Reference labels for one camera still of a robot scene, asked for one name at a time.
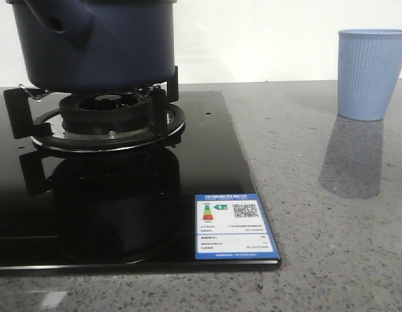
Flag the black gas burner head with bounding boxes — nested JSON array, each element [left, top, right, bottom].
[[59, 94, 152, 135]]

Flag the black glass gas stove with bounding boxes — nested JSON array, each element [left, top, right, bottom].
[[0, 88, 282, 271]]

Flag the dark blue cooking pot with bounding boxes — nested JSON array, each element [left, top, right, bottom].
[[11, 1, 175, 94]]

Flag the blue energy label sticker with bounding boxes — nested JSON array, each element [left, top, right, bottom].
[[195, 194, 279, 260]]

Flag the black pot support grate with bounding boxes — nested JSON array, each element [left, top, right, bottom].
[[3, 73, 185, 153]]

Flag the light blue ribbed cup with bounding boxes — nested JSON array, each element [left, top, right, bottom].
[[338, 29, 402, 121]]

